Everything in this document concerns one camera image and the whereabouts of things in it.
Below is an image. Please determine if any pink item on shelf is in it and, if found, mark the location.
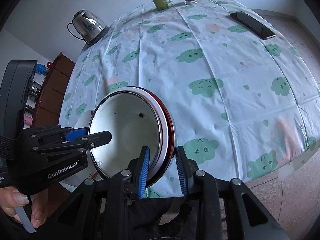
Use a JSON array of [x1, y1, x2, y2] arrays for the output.
[[23, 115, 33, 126]]

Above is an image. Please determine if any person's left hand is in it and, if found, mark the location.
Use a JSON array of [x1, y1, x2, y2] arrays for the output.
[[1, 186, 48, 229]]

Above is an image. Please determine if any white strap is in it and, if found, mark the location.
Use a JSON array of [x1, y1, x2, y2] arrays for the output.
[[13, 205, 37, 234]]

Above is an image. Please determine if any white enamel bowl red rim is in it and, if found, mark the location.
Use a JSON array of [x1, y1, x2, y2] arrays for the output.
[[88, 86, 175, 187]]

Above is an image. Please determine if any black smartphone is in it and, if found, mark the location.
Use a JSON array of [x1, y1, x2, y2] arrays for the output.
[[230, 11, 276, 40]]

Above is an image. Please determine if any brown wooden cabinet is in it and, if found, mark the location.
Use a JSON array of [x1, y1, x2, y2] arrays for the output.
[[32, 53, 75, 127]]

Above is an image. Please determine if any glass electric kettle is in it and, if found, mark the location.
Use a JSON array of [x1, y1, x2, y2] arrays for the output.
[[67, 10, 109, 46]]

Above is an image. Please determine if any blue bottle on cabinet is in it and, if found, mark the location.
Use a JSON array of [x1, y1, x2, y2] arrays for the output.
[[36, 64, 50, 76]]

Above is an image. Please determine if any cloud-print white tablecloth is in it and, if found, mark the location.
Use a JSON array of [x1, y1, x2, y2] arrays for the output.
[[59, 0, 319, 182]]

